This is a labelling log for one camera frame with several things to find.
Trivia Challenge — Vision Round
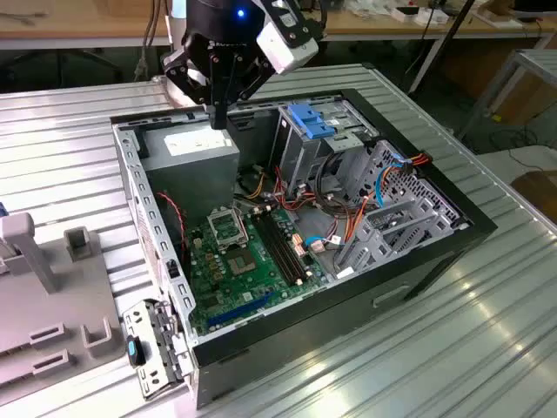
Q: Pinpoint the yellow wire bundle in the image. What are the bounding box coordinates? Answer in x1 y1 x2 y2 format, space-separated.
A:
241 170 267 200

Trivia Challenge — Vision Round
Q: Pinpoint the red black fan wire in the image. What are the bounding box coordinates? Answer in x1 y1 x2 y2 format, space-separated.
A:
156 191 189 262

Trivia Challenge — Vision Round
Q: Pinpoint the black blue latch tab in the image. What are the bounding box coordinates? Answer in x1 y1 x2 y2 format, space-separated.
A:
125 334 147 367

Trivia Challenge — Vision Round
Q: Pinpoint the CPU socket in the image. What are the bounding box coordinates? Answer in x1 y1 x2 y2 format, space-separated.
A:
224 247 258 278

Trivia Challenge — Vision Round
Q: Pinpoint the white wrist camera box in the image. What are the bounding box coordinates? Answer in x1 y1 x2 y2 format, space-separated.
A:
255 0 319 76

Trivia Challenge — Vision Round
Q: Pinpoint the grey optical drive cage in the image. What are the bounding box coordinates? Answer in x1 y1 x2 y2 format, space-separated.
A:
269 98 379 188

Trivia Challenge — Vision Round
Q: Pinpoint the large cardboard box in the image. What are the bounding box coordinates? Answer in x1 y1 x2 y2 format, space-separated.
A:
439 43 557 127

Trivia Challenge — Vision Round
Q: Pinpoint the grey power supply unit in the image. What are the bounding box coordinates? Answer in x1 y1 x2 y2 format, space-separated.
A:
139 121 241 219

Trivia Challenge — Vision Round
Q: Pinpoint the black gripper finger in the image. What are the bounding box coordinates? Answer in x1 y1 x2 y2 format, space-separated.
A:
218 53 276 131
160 46 221 131

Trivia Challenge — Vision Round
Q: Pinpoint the green motherboard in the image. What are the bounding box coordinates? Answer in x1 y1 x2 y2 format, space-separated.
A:
186 204 330 336

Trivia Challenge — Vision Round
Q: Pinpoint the blue data wire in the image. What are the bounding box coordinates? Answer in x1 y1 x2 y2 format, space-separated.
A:
375 152 413 209

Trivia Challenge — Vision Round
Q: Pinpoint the metal socket cover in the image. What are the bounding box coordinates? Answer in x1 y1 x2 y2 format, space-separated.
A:
207 207 249 252

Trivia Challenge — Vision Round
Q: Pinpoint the blue expansion slot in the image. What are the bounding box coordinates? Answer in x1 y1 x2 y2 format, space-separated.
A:
206 290 276 330

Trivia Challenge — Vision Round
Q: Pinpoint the grey parts rack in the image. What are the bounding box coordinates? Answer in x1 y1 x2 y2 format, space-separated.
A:
0 212 125 387

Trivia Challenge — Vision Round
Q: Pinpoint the silver expansion bracket cover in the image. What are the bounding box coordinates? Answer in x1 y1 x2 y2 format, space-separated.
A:
123 298 195 401

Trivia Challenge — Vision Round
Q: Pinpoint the black RAM slot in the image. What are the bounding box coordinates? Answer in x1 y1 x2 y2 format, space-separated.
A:
265 211 300 286
272 210 306 285
254 212 288 287
259 212 294 287

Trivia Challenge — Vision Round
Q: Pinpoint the grey metal disk bay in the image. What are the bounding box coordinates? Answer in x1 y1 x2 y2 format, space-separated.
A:
332 138 474 280

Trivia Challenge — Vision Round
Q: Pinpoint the black open PC case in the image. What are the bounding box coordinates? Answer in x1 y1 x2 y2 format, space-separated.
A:
109 88 499 410

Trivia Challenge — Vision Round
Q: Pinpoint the small brown box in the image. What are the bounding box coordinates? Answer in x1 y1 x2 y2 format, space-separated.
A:
511 171 557 219

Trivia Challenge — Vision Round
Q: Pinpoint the light blue board wire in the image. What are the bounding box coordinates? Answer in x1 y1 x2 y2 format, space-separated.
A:
304 234 345 254

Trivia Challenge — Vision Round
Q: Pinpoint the orange power wire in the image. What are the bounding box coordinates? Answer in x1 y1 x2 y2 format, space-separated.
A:
399 150 433 169

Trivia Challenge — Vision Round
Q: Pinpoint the black stand pole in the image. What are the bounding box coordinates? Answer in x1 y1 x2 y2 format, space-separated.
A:
406 0 478 95

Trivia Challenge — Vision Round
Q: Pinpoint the long wooden desk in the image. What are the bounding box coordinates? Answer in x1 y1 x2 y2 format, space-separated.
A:
0 0 557 50

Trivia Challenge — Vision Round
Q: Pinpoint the orange red wire bundle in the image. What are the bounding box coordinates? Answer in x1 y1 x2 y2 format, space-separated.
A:
273 191 371 245

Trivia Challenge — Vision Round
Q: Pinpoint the blue plastic bay latch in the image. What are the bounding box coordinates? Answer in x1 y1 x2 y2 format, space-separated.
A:
287 103 339 141

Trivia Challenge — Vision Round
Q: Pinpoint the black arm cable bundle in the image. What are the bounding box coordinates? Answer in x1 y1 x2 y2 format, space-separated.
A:
134 0 160 84

